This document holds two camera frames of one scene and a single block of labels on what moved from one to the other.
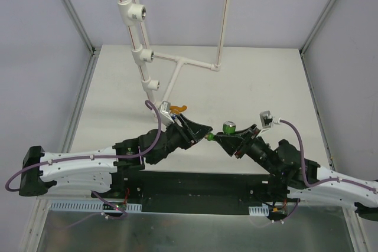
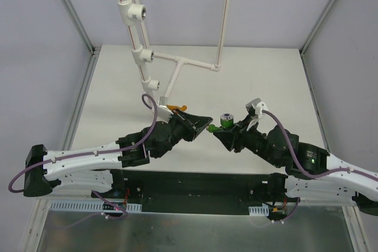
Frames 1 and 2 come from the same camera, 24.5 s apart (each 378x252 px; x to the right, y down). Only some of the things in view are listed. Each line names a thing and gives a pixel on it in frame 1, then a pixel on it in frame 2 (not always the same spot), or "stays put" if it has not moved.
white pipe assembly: [132, 13] stays put
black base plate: [201, 192] stays put
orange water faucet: [177, 109] stays put
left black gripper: [188, 130] -> [186, 125]
